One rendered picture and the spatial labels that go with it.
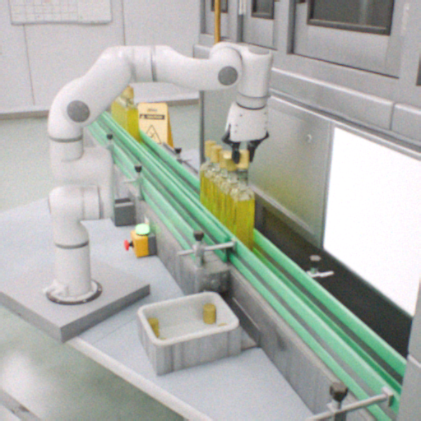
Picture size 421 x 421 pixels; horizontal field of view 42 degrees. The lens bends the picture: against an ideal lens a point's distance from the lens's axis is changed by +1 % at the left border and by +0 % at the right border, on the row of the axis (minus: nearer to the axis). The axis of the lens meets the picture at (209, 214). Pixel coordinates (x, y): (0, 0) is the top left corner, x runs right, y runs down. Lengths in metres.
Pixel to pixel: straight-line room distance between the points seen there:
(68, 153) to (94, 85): 0.22
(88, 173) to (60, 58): 5.91
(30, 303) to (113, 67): 0.70
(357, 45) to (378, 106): 0.18
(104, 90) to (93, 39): 6.08
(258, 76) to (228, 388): 0.73
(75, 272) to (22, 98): 5.88
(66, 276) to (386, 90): 0.94
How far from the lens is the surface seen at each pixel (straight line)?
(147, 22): 7.51
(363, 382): 1.12
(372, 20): 1.29
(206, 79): 1.29
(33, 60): 7.29
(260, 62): 1.34
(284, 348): 1.32
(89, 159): 1.44
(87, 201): 1.48
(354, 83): 1.30
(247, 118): 1.41
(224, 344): 1.40
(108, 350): 1.47
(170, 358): 1.36
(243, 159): 1.48
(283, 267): 1.45
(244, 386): 1.34
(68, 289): 1.59
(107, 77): 1.28
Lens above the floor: 1.62
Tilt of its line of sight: 23 degrees down
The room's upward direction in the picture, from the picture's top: straight up
